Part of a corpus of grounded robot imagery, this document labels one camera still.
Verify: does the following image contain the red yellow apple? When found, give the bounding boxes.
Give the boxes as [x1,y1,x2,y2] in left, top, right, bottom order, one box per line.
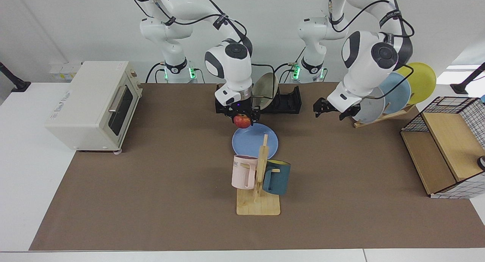
[233,114,252,129]

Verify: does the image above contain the beige grey plate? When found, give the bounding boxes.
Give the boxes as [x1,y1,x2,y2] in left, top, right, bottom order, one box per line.
[252,72,278,111]

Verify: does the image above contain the black dish rack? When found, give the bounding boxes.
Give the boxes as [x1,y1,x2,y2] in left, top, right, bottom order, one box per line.
[215,84,302,115]

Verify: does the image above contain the pale grey plate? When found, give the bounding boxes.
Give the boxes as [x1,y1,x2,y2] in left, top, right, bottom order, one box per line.
[352,87,386,124]

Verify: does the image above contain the wooden plate rack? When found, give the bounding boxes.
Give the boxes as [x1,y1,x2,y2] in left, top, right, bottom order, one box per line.
[352,104,415,128]

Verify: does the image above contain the light blue plate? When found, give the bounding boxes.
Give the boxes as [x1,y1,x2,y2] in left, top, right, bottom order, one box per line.
[379,72,411,115]

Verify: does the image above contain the yellow plate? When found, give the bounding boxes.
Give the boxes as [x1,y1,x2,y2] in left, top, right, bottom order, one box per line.
[397,62,437,104]

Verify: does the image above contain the pink cup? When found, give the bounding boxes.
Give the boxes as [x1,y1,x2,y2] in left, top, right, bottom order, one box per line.
[232,155,259,190]

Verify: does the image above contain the dark teal cup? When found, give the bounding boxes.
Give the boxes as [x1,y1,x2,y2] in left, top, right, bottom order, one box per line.
[262,160,291,196]

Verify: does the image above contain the wooden cup stand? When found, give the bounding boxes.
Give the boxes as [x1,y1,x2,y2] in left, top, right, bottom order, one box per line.
[236,134,281,216]

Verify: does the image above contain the brown table cloth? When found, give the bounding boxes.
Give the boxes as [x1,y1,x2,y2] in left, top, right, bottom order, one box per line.
[29,82,485,251]

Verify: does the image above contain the pale toaster oven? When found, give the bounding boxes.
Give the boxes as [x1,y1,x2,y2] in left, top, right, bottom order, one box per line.
[45,61,143,154]

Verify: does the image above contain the black base cable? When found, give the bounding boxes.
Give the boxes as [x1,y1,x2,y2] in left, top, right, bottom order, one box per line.
[274,46,307,84]

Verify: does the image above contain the wire basket with wooden floor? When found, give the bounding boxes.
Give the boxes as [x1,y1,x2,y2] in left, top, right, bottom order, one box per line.
[401,96,485,199]

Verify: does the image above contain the white wall socket boxes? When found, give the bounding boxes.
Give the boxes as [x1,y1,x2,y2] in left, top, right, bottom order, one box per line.
[49,62,83,82]

